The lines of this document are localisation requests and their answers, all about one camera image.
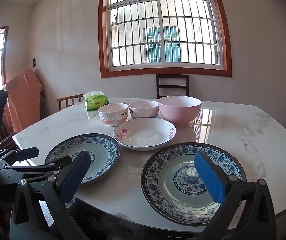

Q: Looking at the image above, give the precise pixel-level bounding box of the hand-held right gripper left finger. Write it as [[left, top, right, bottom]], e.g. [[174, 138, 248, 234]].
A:
[[10, 151, 93, 240]]

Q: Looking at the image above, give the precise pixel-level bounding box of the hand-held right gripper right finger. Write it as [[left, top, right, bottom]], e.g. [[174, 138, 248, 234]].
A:
[[194, 151, 277, 240]]

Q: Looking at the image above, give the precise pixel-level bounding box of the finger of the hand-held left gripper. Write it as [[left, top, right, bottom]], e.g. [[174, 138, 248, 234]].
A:
[[0, 155, 73, 181], [0, 147, 40, 165]]

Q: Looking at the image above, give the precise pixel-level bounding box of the large blue patterned plate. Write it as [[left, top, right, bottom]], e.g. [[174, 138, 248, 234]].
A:
[[141, 142, 247, 227]]

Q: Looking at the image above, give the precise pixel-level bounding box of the small blue patterned plate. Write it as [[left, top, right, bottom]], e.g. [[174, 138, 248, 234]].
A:
[[44, 133, 121, 185]]

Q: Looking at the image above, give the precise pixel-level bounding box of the white bowl with rabbit print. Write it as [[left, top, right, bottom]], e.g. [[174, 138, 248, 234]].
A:
[[98, 103, 129, 127]]

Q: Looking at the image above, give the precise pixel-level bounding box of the pink bowl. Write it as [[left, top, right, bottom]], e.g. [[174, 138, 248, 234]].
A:
[[157, 96, 202, 127]]

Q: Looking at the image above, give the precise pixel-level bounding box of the white pink floral plate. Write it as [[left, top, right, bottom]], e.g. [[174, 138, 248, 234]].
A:
[[113, 117, 177, 151]]

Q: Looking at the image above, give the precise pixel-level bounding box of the small white bowl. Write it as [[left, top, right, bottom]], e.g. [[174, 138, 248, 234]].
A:
[[128, 100, 159, 119]]

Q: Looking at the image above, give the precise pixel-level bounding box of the brown chair under cloth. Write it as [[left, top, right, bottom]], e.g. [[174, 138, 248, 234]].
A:
[[0, 124, 21, 151]]

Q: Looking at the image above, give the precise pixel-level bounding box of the light wooden chair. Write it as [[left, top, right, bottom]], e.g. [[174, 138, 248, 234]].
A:
[[56, 94, 84, 112]]

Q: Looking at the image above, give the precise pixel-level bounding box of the green tissue pack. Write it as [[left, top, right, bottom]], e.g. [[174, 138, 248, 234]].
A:
[[83, 90, 109, 112]]

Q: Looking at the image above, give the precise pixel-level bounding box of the dark wooden chair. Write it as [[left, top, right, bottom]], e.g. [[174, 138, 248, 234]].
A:
[[156, 74, 190, 99]]

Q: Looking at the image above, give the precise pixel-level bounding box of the barred window with brown frame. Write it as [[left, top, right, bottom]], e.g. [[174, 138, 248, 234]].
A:
[[98, 0, 232, 78]]

